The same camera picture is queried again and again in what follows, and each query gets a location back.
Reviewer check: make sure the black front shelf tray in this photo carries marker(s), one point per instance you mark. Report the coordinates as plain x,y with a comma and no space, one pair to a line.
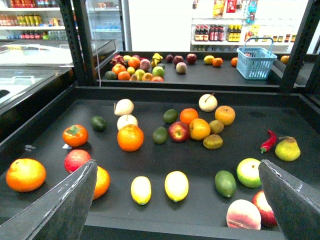
202,214

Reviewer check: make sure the green apple rear shelf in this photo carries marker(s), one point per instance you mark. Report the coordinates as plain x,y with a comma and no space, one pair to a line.
158,71

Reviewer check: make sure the yellow orange apple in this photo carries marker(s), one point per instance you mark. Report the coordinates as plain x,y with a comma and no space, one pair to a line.
225,114
199,129

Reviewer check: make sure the black shelf post left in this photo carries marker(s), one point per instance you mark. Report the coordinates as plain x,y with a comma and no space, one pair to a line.
75,19

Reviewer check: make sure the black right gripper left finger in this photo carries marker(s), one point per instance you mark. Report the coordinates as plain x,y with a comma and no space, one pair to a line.
60,214

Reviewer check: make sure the orange beside basket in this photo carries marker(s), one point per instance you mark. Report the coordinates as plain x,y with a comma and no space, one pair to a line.
234,62

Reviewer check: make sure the pink peach front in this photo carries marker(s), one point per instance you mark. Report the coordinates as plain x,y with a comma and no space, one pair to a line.
244,215

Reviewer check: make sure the brown kiwi front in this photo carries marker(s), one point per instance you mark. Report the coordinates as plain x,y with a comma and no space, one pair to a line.
213,142

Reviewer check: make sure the brown kiwi rear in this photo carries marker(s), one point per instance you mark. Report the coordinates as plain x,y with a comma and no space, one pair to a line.
216,126

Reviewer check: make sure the green apple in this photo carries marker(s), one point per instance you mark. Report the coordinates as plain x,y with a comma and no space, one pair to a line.
248,172

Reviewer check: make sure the green avocado front right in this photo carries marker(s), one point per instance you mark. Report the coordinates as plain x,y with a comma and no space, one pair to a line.
225,183

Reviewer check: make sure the yellow orange apple centre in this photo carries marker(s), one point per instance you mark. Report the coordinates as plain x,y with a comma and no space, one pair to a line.
199,129

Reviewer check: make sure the large orange far left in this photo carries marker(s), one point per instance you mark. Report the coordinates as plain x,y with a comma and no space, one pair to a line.
25,175

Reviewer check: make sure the light blue shopping basket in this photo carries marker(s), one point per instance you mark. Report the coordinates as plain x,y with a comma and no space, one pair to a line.
255,63

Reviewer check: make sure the small orange tangerine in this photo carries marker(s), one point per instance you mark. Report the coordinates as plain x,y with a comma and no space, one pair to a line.
187,115

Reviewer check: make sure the orange persimmon green top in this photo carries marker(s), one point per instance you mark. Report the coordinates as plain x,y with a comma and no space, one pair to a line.
75,135

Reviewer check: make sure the red apple front right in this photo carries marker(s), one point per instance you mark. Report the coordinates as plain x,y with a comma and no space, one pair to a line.
265,210

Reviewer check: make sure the black shelf post right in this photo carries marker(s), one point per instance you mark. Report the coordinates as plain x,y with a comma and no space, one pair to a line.
306,31

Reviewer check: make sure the yellow orange apple rear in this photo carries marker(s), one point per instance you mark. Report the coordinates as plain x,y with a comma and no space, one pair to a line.
225,114

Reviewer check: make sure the white pear with stem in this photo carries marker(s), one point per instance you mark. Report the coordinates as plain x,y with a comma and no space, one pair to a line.
207,102

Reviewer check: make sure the black shelf post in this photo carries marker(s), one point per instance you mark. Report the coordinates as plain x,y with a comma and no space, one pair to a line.
75,19
306,31

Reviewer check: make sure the red chili pepper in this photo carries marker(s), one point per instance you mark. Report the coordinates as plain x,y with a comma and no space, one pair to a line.
269,143

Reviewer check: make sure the red apple centre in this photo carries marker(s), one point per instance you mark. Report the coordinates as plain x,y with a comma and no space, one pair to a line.
179,132

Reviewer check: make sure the black rear shelf tray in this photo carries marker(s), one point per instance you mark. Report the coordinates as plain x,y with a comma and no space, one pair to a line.
200,76

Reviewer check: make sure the yellow green pear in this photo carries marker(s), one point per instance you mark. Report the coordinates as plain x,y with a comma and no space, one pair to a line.
287,149

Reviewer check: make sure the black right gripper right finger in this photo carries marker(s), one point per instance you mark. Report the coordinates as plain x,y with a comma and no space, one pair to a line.
295,204

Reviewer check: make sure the black shelf tray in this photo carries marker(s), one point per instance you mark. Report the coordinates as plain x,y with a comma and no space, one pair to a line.
200,76
202,214

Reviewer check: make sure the white pear rear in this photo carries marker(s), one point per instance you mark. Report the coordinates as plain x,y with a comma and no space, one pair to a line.
123,107

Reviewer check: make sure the dark green avocado left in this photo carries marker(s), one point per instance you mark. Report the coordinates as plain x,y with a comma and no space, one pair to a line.
98,123

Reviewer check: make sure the large orange centre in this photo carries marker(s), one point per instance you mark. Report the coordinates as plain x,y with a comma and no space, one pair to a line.
130,138

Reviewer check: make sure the green lime front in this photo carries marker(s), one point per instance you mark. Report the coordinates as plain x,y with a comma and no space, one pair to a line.
160,135

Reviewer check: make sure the red apple front left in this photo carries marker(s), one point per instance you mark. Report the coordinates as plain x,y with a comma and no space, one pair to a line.
75,159

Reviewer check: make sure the orange behind left finger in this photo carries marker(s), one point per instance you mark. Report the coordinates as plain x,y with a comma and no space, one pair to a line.
102,182

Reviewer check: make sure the glass top freezer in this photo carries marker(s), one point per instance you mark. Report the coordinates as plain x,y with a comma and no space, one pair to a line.
26,65

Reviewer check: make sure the pink dragon fruit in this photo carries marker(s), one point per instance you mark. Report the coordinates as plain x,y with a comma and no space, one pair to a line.
118,59

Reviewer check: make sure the yellow lemon rear shelf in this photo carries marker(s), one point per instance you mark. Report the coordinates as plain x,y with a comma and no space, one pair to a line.
208,60

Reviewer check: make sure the orange beside rear lemon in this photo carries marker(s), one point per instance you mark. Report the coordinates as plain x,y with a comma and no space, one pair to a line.
217,62

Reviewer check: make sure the large orange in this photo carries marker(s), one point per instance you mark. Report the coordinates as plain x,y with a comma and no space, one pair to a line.
25,175
130,138

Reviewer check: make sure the white pear front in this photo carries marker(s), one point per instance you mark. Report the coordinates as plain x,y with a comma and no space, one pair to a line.
126,119

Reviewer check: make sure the green lime rear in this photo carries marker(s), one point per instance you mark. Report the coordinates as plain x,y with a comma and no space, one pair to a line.
170,116

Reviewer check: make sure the yellow lemon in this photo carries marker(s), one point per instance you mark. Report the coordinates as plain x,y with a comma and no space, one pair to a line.
176,186
141,190

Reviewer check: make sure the yellow banana bunch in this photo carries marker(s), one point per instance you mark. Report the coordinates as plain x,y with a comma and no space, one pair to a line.
156,59

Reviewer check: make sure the orange in rear pile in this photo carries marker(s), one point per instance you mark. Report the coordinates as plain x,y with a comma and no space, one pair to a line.
134,62

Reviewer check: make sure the green lime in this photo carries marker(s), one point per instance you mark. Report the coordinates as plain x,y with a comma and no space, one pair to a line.
160,135
170,116

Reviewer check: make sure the brown kiwi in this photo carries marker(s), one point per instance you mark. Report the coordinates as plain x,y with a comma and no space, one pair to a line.
213,142
216,126

